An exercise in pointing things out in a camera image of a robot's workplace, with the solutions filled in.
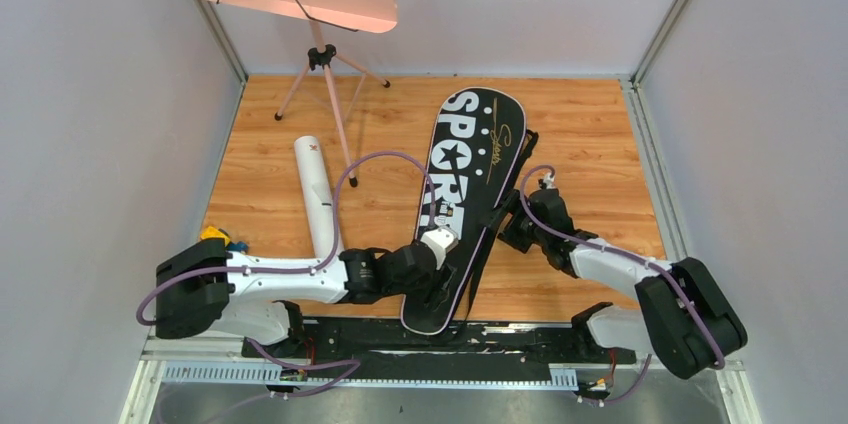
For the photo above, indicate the yellow blue toy block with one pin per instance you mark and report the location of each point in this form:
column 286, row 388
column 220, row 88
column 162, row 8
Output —
column 211, row 232

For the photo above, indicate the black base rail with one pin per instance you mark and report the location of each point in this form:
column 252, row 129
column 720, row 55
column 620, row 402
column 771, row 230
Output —
column 380, row 353

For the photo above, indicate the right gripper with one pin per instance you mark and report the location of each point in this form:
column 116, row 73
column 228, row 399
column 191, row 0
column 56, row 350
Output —
column 508, row 234

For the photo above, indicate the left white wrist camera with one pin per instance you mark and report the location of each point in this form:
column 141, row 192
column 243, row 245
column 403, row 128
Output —
column 440, row 241

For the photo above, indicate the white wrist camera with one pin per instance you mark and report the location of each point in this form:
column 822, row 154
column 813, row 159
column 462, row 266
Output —
column 440, row 241
column 547, row 181

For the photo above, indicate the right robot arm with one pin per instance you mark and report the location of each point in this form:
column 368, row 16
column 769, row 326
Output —
column 683, row 317

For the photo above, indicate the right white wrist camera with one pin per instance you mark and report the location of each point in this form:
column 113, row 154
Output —
column 547, row 181

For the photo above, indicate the black sport racket bag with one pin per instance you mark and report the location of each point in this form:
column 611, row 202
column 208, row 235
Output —
column 479, row 145

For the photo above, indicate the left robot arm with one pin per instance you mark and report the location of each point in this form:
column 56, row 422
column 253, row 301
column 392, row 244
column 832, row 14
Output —
column 207, row 287

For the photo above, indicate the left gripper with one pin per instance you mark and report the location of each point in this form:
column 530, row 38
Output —
column 441, row 276

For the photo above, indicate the white shuttlecock tube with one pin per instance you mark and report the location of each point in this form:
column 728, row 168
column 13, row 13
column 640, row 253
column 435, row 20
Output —
column 318, row 197

